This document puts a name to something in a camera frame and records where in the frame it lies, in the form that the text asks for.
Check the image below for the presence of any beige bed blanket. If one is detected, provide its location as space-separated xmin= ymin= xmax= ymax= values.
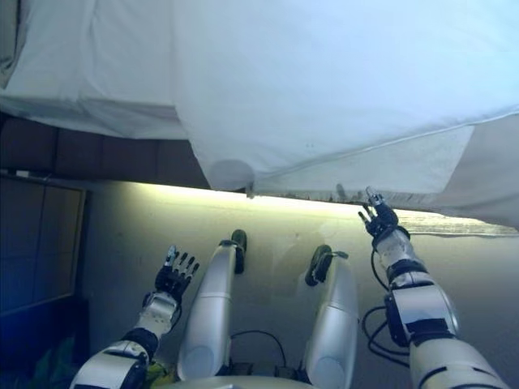
xmin=405 ymin=113 xmax=519 ymax=230

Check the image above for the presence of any black hip cable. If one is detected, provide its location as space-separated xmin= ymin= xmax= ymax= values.
xmin=229 ymin=330 xmax=287 ymax=370

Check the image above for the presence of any grey striped rug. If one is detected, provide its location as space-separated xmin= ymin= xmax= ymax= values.
xmin=399 ymin=210 xmax=519 ymax=238

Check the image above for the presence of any green yellow patterned cloth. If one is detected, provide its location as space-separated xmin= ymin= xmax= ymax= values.
xmin=32 ymin=338 xmax=178 ymax=389

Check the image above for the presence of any dark wooden cabinet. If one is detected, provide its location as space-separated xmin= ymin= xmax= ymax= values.
xmin=0 ymin=172 xmax=88 ymax=317

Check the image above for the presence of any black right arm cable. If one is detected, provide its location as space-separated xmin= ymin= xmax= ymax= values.
xmin=360 ymin=306 xmax=410 ymax=368

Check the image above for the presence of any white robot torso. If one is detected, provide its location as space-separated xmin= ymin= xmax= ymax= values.
xmin=161 ymin=374 xmax=325 ymax=389

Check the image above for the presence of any white bed sheet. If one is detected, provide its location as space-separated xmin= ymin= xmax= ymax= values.
xmin=0 ymin=0 xmax=191 ymax=141

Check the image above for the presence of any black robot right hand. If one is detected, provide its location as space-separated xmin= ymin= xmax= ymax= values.
xmin=357 ymin=186 xmax=401 ymax=240

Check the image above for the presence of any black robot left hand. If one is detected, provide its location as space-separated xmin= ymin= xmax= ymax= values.
xmin=153 ymin=244 xmax=201 ymax=303

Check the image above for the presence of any silver robot left leg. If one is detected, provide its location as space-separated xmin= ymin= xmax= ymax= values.
xmin=177 ymin=229 xmax=249 ymax=382

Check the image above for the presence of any white duvet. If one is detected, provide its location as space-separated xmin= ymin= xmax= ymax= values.
xmin=169 ymin=0 xmax=519 ymax=191

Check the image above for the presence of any dark brown bed frame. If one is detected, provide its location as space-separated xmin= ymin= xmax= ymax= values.
xmin=0 ymin=107 xmax=212 ymax=190

